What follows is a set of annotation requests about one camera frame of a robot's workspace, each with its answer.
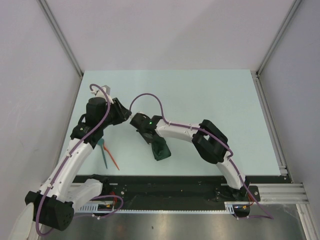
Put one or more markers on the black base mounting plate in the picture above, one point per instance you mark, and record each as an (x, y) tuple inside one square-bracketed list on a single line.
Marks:
[(166, 192)]

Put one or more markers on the left aluminium frame post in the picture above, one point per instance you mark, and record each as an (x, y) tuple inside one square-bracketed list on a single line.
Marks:
[(52, 21)]

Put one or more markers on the dark green cloth napkin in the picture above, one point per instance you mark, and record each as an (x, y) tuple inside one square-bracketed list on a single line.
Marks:
[(160, 149)]

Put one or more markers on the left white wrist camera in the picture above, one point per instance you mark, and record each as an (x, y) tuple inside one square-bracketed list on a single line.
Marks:
[(104, 93)]

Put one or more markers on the teal plastic utensil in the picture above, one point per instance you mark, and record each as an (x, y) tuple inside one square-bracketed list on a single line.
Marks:
[(101, 145)]

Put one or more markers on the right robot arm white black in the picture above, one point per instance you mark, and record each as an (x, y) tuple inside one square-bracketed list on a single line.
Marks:
[(210, 143)]

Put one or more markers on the aluminium frame post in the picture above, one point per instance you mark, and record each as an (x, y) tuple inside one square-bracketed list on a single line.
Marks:
[(279, 35), (52, 21)]

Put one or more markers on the orange plastic fork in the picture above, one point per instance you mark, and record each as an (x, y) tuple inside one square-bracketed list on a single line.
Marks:
[(111, 156)]

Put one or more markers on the white slotted cable duct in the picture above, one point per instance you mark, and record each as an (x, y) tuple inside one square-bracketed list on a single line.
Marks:
[(92, 208)]

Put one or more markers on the right aluminium table rail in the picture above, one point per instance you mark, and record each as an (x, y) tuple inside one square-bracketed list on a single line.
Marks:
[(276, 144)]

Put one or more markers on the right aluminium frame post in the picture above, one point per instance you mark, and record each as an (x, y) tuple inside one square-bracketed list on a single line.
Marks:
[(279, 35)]

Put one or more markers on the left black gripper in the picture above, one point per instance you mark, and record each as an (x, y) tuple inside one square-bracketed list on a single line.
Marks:
[(122, 113)]

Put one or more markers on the front aluminium extrusion rail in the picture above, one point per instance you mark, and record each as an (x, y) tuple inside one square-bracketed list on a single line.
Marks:
[(282, 193)]

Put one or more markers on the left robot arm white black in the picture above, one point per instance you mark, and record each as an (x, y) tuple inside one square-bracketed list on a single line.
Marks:
[(54, 203)]

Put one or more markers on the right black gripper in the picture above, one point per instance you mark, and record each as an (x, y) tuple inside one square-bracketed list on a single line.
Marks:
[(148, 140)]

